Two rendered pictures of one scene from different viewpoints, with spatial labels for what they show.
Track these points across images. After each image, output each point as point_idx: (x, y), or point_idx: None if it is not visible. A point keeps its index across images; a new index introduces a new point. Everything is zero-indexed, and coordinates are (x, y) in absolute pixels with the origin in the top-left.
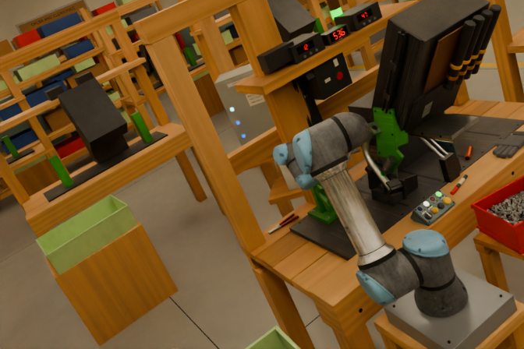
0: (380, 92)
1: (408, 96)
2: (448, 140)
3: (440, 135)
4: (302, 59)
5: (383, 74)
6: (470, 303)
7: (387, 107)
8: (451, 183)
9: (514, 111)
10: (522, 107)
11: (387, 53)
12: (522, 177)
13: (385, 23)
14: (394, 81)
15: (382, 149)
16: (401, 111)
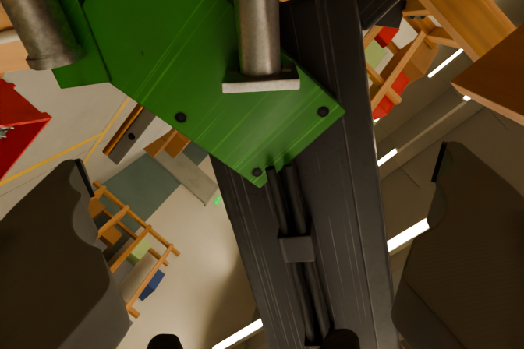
0: (343, 193)
1: (245, 252)
2: (111, 146)
3: (133, 142)
4: None
5: (361, 265)
6: None
7: (272, 195)
8: (1, 8)
9: None
10: None
11: (373, 333)
12: (19, 124)
13: (500, 109)
14: (304, 287)
15: None
16: (235, 188)
